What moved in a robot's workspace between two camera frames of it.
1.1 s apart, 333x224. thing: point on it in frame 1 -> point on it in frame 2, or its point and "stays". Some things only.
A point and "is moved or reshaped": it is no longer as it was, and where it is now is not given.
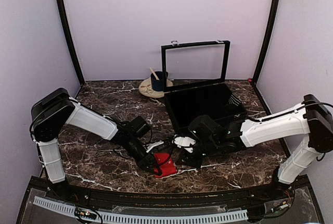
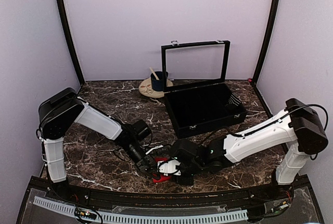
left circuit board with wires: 87,214 stays
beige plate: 145,88 stays
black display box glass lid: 193,77 stays
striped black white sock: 233,99 stays
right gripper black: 190,161 -> 188,181
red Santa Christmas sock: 166,165 is moved or reshaped
